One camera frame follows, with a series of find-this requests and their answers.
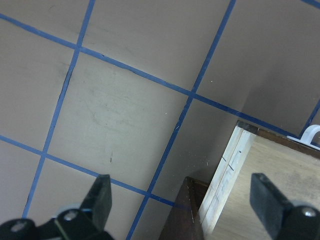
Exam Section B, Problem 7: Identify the dark brown wooden cabinet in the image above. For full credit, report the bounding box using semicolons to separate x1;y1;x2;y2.
159;176;209;240

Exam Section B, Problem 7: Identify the light wooden drawer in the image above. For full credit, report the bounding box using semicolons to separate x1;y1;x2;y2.
199;121;320;240

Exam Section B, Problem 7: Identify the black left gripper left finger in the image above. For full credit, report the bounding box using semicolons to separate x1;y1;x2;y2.
80;174;112;231

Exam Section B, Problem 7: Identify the white plastic drawer handle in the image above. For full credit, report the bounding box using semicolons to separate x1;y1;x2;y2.
287;124;320;151

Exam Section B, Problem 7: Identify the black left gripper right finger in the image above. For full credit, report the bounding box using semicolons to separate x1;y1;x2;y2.
249;173;293;240

